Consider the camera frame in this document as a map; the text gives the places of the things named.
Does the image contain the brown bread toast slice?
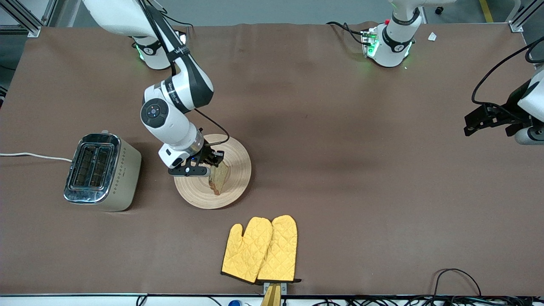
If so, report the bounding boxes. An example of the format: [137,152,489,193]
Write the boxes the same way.
[208,161,230,196]

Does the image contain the round wooden plate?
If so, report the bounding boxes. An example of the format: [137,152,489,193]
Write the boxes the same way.
[173,134,252,210]

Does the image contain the beige chrome toaster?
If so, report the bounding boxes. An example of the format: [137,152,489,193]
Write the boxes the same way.
[64,131,142,212]

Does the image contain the yellow quilted oven mitt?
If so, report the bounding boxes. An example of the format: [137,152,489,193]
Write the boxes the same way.
[221,217,273,284]
[257,215,298,283]

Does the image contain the brown table cover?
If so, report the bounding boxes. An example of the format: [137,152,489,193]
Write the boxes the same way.
[0,21,544,297]

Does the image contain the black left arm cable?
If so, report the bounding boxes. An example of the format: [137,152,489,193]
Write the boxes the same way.
[471,35,544,108]

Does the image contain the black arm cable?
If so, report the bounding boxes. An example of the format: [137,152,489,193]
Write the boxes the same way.
[136,0,231,147]
[471,35,544,108]

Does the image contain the aluminium frame post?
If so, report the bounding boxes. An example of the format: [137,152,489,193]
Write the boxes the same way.
[0,0,58,38]
[508,0,544,33]

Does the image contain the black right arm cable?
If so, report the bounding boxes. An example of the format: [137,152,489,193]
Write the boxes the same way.
[136,0,231,147]

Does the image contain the black right base cable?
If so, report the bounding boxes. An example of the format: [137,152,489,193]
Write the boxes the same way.
[161,12,194,31]

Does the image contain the black base cable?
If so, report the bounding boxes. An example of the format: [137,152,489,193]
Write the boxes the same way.
[161,12,194,31]
[326,21,367,45]

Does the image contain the black looped cable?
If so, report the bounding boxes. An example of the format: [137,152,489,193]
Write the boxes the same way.
[431,268,483,298]

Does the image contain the wooden stand with metal bracket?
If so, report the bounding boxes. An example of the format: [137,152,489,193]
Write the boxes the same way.
[260,282,288,306]

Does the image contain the white toaster power cable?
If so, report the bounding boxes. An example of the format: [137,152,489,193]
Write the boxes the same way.
[0,152,73,163]

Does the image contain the black left base cable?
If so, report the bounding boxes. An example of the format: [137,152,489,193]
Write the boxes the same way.
[326,21,367,45]

